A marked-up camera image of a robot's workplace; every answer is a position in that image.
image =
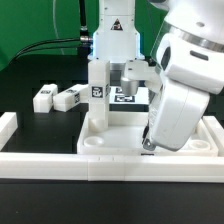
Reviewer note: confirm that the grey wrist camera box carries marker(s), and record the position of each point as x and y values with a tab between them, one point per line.
135	71

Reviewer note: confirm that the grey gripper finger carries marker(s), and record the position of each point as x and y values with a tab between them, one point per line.
147	145

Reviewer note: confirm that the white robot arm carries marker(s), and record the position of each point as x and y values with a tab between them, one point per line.
189	56

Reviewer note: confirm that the white U-shaped obstacle fence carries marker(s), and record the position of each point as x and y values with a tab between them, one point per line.
111	167

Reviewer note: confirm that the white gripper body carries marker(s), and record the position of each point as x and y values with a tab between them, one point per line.
173	114

